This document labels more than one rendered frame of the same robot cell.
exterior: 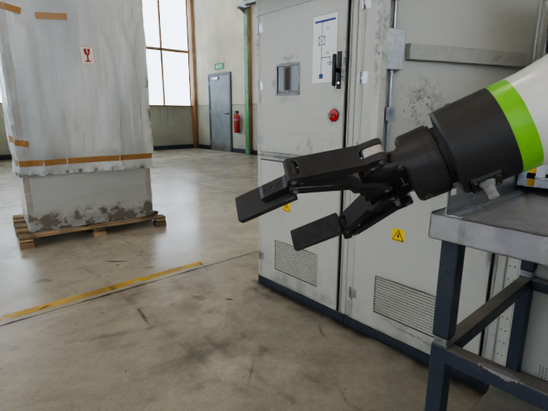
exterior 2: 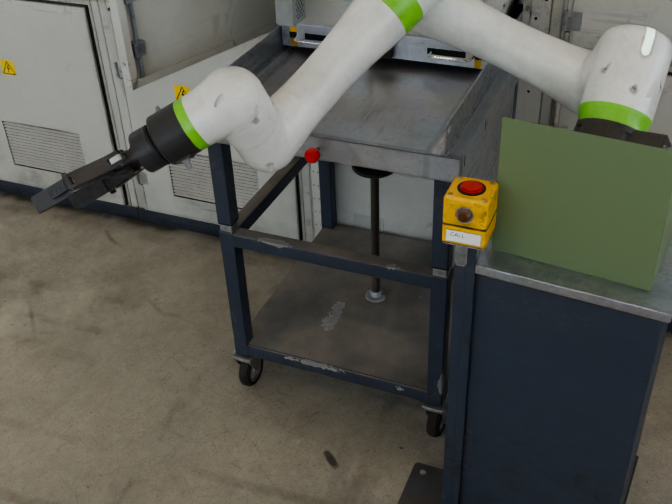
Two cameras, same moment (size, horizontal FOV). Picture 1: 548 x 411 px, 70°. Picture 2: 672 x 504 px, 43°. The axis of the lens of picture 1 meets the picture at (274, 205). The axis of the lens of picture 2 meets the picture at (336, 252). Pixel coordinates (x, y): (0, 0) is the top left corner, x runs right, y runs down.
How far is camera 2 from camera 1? 106 cm
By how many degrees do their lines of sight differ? 31
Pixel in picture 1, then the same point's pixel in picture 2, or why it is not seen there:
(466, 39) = not seen: outside the picture
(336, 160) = (94, 169)
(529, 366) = (345, 216)
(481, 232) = not seen: hidden behind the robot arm
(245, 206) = (40, 203)
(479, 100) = (169, 118)
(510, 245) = not seen: hidden behind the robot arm
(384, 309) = (187, 190)
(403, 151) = (134, 150)
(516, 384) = (286, 248)
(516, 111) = (187, 126)
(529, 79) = (191, 106)
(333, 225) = (101, 187)
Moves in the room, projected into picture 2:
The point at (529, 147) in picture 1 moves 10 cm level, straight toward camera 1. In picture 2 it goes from (199, 143) to (183, 173)
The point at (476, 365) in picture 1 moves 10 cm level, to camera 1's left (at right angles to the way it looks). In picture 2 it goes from (257, 241) to (218, 253)
